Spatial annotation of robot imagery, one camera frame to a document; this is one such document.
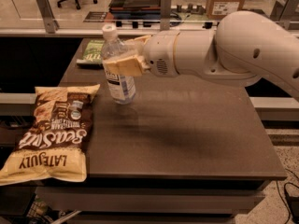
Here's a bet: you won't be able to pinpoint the black cable on floor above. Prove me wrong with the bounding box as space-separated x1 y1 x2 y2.
276 168 299 224

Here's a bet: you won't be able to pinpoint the clear plastic tea bottle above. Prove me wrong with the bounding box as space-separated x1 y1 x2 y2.
101 23 135 105

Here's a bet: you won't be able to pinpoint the right metal glass bracket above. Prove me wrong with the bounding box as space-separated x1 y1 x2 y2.
270 0 299 30

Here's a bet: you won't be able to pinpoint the green chip bag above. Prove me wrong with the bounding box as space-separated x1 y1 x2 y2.
76 39 104 69

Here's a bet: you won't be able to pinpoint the middle metal glass bracket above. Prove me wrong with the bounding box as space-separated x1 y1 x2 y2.
160 0 171 31

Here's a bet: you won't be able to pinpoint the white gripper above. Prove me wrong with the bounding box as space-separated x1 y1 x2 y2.
103 31 179 77

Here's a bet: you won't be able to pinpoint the metal glass bracket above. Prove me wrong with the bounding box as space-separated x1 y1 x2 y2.
270 0 299 30
36 0 59 34
160 0 171 31

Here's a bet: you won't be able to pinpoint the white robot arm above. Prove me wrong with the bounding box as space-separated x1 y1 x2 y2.
103 11 299 100

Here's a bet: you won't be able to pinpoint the stacked trays behind glass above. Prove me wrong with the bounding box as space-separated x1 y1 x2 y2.
108 0 169 16

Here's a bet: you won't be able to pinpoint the left metal glass bracket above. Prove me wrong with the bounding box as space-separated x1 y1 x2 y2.
36 0 59 34

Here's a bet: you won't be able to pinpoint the brown Late July chip bag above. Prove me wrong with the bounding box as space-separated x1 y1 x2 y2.
0 85 100 186

